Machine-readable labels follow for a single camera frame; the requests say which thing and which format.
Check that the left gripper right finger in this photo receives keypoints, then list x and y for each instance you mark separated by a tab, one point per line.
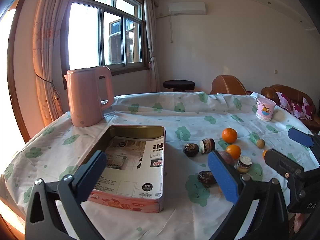
262	202

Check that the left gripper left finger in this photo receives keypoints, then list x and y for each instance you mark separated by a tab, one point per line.
43	220

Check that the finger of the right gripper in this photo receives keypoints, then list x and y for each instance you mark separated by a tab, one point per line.
283	165
308	140

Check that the small yellow-brown longan fruit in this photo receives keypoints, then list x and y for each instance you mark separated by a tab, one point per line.
260	143

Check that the smooth orange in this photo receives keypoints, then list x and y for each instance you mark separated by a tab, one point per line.
234	151

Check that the brown round passion fruit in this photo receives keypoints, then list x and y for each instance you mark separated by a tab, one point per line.
227	158

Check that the bumpy orange mandarin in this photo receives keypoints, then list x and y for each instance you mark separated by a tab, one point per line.
229	135

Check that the person's right hand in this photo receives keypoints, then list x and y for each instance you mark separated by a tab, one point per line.
299	220

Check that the brown leather sofa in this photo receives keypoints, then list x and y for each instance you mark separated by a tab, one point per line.
296	96

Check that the pink floral cushion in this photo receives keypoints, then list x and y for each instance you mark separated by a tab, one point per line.
303	111

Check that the pink cartoon cup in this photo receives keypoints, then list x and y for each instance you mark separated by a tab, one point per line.
265	108

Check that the brown leather armchair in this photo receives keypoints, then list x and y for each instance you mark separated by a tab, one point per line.
228	84

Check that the white green cloud tablecloth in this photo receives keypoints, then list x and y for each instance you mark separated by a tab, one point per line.
191	211

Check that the pink rectangular tin box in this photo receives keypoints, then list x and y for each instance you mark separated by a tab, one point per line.
121	202

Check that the printed paper sheet in tin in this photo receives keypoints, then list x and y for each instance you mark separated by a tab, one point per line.
134	168

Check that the pink electric kettle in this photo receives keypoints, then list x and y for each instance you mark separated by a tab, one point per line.
85	104

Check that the black round stool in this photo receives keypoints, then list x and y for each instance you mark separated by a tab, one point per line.
179	85

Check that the pale right curtain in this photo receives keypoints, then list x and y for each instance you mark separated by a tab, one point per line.
150	21

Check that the pink left curtain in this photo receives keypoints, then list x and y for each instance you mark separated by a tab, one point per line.
46	30

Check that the white wall air conditioner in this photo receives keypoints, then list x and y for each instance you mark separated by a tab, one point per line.
183	8

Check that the window with frame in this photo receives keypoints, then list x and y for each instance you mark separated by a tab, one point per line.
108	33

